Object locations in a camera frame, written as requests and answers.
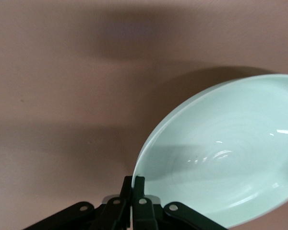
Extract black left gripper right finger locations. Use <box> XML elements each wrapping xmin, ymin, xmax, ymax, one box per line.
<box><xmin>132</xmin><ymin>176</ymin><xmax>228</xmax><ymax>230</ymax></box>

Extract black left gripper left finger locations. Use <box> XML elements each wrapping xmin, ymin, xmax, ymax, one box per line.
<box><xmin>26</xmin><ymin>176</ymin><xmax>135</xmax><ymax>230</ymax></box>

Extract pale green ceramic plate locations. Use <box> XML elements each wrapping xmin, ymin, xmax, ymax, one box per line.
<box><xmin>133</xmin><ymin>74</ymin><xmax>288</xmax><ymax>228</ymax></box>

